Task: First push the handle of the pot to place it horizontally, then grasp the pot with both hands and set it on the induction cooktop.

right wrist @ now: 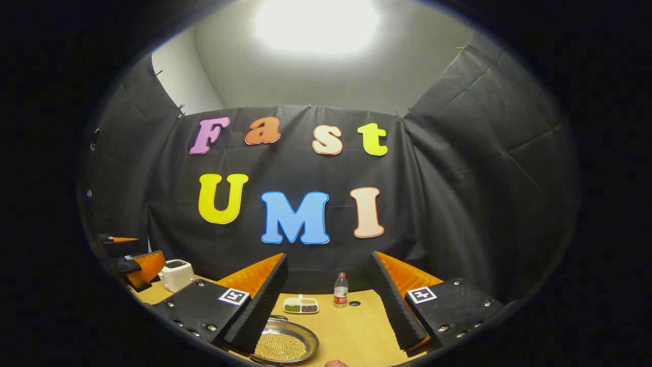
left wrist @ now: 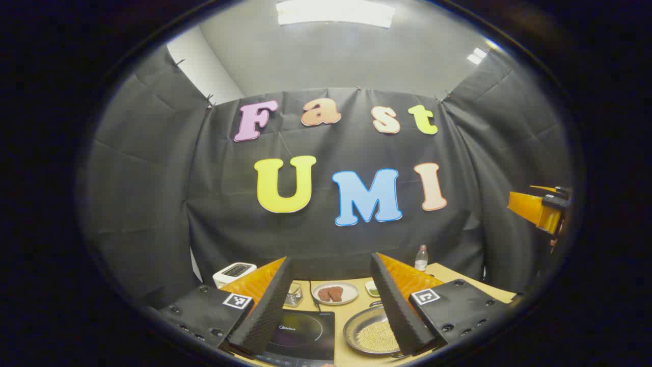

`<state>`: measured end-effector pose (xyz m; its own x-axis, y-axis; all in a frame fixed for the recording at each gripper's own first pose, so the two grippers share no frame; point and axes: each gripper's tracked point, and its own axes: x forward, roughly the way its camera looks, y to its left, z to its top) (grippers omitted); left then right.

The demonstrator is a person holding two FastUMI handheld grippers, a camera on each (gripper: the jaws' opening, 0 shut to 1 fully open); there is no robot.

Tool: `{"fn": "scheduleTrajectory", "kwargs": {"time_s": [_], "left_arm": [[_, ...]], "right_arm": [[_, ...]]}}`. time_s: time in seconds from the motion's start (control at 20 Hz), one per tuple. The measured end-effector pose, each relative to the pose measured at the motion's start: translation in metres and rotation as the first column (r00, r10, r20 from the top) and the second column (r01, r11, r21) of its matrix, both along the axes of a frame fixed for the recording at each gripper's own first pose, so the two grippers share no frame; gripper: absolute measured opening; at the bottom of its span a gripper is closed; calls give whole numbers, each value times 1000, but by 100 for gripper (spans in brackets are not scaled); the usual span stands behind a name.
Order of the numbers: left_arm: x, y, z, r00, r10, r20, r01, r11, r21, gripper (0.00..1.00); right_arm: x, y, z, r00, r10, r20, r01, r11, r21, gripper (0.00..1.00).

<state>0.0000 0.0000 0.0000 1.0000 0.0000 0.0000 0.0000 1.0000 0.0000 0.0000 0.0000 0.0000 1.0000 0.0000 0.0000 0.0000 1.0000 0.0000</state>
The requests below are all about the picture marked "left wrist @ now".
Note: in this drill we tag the black induction cooktop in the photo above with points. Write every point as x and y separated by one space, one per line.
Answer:
305 336

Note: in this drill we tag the white oval plate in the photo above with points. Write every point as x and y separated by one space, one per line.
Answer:
351 294

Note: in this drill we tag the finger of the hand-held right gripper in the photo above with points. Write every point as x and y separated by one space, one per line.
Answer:
535 209

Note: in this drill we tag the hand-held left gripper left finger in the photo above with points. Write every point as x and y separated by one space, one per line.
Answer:
265 311

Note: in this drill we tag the pile of soybeans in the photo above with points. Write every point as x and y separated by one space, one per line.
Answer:
377 336

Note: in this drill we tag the long ceiling light panel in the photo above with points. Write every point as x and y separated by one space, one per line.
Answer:
336 12

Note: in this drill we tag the large brown meat piece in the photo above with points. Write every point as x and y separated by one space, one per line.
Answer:
336 293

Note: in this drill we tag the white toaster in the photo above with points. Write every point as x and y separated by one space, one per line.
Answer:
229 278

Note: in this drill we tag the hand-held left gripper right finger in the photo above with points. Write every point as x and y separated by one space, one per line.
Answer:
400 311

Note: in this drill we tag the small ceiling light panel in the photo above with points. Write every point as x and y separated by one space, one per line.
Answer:
477 56

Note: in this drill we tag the white divided dish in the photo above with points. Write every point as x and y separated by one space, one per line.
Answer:
371 285

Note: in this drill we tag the small brown meat piece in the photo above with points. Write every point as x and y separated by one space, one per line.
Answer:
324 294

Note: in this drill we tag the clear plastic water bottle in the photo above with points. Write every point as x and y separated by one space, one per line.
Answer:
421 260

